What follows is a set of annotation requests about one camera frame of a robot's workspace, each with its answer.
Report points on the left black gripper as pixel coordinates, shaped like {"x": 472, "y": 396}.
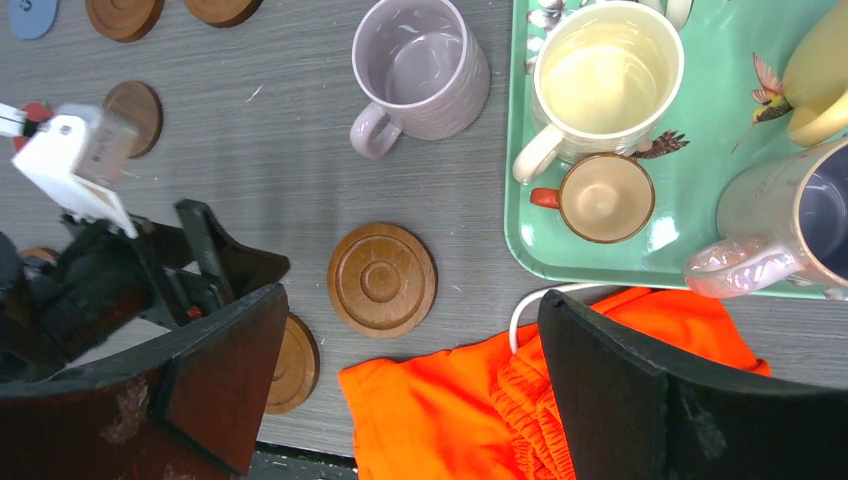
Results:
{"x": 53, "y": 313}

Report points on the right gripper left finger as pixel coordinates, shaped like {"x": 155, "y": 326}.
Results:
{"x": 185, "y": 405}

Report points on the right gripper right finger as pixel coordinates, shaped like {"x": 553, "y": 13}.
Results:
{"x": 634, "y": 407}

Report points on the dark walnut round coaster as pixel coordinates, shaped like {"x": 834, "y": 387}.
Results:
{"x": 139, "y": 104}

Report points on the brown wooden coaster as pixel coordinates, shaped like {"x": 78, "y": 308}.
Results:
{"x": 42, "y": 253}
{"x": 297, "y": 369}
{"x": 381, "y": 280}
{"x": 124, "y": 20}
{"x": 222, "y": 13}

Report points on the red round coaster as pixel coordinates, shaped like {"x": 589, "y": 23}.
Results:
{"x": 36, "y": 113}

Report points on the small tan cup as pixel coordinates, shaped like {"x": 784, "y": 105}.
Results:
{"x": 605, "y": 198}

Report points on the blue round coaster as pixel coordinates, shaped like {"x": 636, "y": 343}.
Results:
{"x": 32, "y": 11}

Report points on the orange cloth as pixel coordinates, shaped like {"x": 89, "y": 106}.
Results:
{"x": 485, "y": 411}

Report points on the pink mug purple inside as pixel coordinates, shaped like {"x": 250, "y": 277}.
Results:
{"x": 784, "y": 219}

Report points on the lilac ceramic mug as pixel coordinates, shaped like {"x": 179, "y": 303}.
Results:
{"x": 423, "y": 70}

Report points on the green floral tray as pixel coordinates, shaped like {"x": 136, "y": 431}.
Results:
{"x": 704, "y": 140}

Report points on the cream white mug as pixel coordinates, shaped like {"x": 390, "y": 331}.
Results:
{"x": 602, "y": 80}

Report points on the yellow mug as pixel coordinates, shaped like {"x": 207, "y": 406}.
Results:
{"x": 815, "y": 81}

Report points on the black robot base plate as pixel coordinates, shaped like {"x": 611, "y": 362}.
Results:
{"x": 278, "y": 462}

